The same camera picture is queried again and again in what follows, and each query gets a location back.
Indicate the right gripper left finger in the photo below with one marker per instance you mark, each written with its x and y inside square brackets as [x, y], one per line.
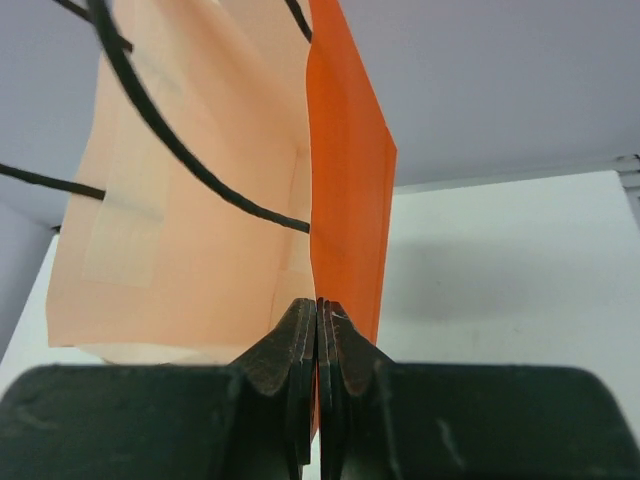
[274, 423]

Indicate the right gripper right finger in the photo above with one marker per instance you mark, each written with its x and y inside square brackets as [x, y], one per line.
[351, 425]

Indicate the orange paper bag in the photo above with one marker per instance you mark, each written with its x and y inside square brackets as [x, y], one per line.
[238, 159]

